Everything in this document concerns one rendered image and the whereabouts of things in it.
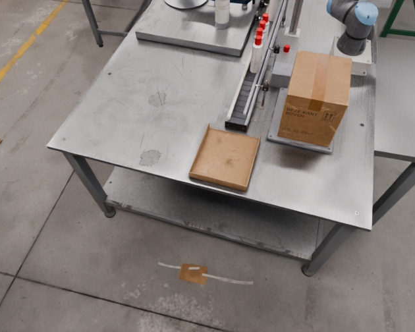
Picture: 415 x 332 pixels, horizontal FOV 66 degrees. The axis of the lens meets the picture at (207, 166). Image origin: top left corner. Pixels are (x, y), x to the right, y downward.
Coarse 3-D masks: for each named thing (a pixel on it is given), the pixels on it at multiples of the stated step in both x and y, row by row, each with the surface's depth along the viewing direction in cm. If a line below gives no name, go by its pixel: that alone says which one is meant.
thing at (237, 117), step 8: (272, 24) 197; (248, 72) 173; (248, 80) 169; (248, 88) 166; (240, 96) 163; (248, 96) 163; (240, 104) 160; (240, 112) 157; (232, 120) 154; (240, 120) 154
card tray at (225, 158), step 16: (208, 128) 157; (208, 144) 152; (224, 144) 152; (240, 144) 152; (256, 144) 152; (208, 160) 147; (224, 160) 147; (240, 160) 147; (192, 176) 141; (208, 176) 142; (224, 176) 142; (240, 176) 142
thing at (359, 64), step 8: (336, 40) 180; (368, 40) 179; (336, 48) 176; (368, 48) 176; (344, 56) 173; (352, 56) 173; (360, 56) 173; (368, 56) 173; (352, 64) 173; (360, 64) 171; (368, 64) 170; (352, 72) 177; (360, 72) 176
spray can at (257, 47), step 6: (258, 36) 157; (258, 42) 157; (252, 48) 161; (258, 48) 159; (252, 54) 163; (258, 54) 162; (252, 60) 166; (258, 60) 165; (252, 66) 169; (258, 66) 169; (252, 72) 172
